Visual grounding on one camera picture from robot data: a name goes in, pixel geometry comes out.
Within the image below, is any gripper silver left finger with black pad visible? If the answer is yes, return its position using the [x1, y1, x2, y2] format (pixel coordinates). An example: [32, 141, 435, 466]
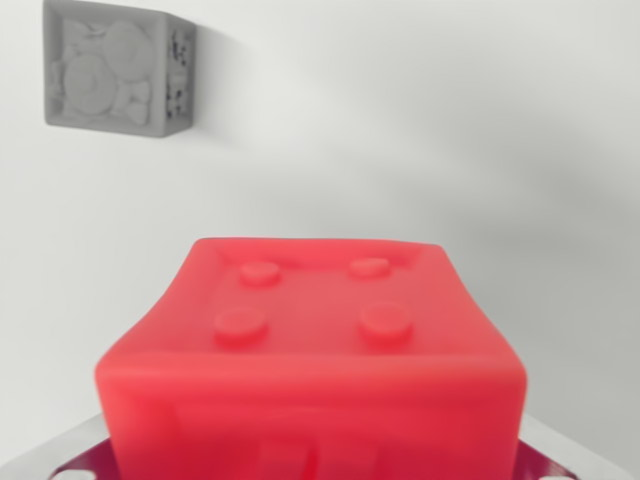
[27, 413, 116, 480]

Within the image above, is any red embossed cube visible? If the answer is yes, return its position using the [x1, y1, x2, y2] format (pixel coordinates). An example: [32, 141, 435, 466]
[93, 237, 529, 480]

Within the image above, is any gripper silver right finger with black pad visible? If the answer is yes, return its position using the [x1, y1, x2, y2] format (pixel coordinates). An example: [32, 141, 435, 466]
[514, 417, 632, 480]

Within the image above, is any gray embossed cube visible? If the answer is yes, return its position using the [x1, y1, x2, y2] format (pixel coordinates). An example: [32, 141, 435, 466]
[42, 0, 197, 139]

